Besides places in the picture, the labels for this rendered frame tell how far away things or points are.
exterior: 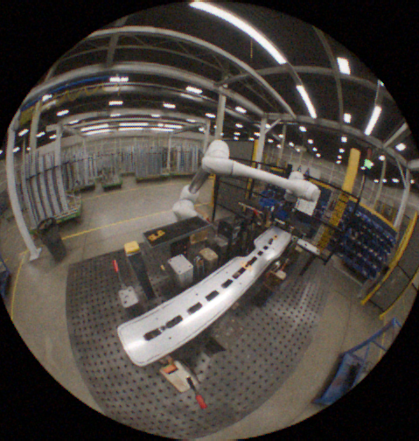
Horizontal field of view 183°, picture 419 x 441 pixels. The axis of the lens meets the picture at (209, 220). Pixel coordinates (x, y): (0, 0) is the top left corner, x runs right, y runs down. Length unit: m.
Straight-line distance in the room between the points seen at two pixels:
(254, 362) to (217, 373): 0.21
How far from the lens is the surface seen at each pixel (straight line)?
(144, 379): 0.89
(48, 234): 2.86
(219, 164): 0.76
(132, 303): 0.57
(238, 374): 0.88
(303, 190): 0.81
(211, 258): 0.65
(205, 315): 0.58
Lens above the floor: 1.54
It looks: 29 degrees down
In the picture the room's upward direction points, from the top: 7 degrees clockwise
